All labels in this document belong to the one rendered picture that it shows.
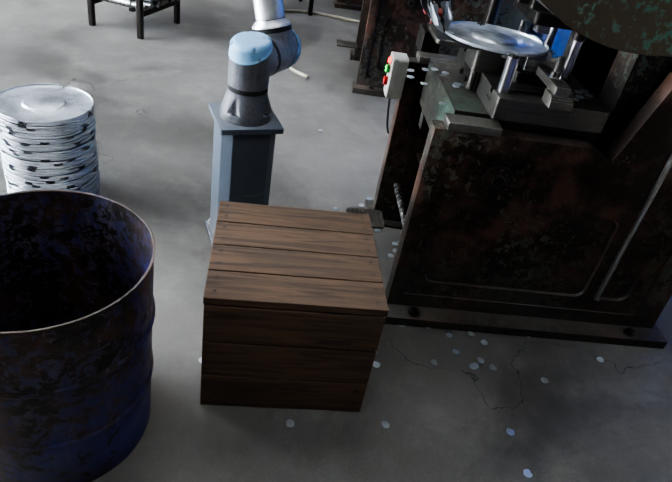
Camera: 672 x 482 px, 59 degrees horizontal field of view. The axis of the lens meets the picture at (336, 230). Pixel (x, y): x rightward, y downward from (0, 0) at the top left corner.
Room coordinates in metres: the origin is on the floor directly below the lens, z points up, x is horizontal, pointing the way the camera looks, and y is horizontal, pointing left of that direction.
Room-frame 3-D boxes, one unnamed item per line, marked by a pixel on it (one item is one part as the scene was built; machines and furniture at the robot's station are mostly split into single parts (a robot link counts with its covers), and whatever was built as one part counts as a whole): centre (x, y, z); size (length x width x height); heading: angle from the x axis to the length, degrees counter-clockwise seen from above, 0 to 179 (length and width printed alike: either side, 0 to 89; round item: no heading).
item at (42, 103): (1.66, 0.98, 0.33); 0.29 x 0.29 x 0.01
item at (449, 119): (1.44, -0.63, 0.45); 0.92 x 0.12 x 0.90; 98
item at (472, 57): (1.66, -0.28, 0.72); 0.25 x 0.14 x 0.14; 98
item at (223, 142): (1.60, 0.33, 0.23); 0.19 x 0.19 x 0.45; 27
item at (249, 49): (1.61, 0.32, 0.62); 0.13 x 0.12 x 0.14; 159
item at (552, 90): (1.51, -0.48, 0.76); 0.17 x 0.06 x 0.10; 8
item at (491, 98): (1.68, -0.45, 0.68); 0.45 x 0.30 x 0.06; 8
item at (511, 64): (1.49, -0.35, 0.75); 0.03 x 0.03 x 0.10; 8
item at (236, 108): (1.60, 0.33, 0.50); 0.15 x 0.15 x 0.10
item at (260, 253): (1.13, 0.08, 0.18); 0.40 x 0.38 x 0.35; 100
